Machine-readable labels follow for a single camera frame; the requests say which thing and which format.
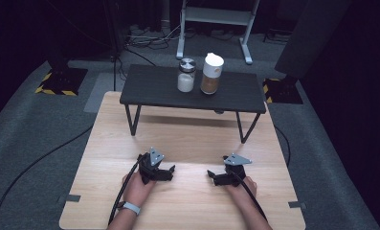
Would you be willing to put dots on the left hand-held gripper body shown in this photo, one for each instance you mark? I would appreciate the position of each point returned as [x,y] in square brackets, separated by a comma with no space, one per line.
[151,166]

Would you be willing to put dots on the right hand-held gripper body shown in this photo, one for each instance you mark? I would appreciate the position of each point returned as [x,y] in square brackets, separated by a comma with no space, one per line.
[232,174]

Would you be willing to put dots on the black base with striped edge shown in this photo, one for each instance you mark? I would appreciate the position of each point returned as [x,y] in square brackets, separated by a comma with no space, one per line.
[281,91]
[63,81]

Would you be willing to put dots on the person's right hand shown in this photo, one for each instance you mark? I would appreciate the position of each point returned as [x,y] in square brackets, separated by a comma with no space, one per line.
[243,188]

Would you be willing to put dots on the grey tape strip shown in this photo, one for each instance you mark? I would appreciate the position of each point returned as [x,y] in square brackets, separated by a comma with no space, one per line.
[297,205]
[70,198]

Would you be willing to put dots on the white wristband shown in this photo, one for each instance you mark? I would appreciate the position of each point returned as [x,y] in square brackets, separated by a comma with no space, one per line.
[130,207]

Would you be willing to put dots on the black pole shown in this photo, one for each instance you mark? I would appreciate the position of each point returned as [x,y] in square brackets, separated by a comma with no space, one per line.
[115,28]

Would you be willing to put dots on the glass jar with silver lid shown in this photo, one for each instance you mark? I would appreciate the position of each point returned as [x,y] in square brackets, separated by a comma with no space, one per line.
[186,78]

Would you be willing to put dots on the grey panel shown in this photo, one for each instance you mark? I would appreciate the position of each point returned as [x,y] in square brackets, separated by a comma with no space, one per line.
[308,38]

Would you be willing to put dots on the black shelf with metal legs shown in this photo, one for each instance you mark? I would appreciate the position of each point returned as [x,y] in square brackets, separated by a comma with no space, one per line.
[159,86]

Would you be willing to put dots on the white metal stand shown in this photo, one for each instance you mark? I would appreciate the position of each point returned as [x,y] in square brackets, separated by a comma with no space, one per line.
[214,16]

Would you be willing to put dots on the spice jar with white lid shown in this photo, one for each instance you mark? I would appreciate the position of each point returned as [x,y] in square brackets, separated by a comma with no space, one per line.
[212,75]

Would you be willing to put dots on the person's left hand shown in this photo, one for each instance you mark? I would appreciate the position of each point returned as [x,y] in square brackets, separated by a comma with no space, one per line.
[138,191]

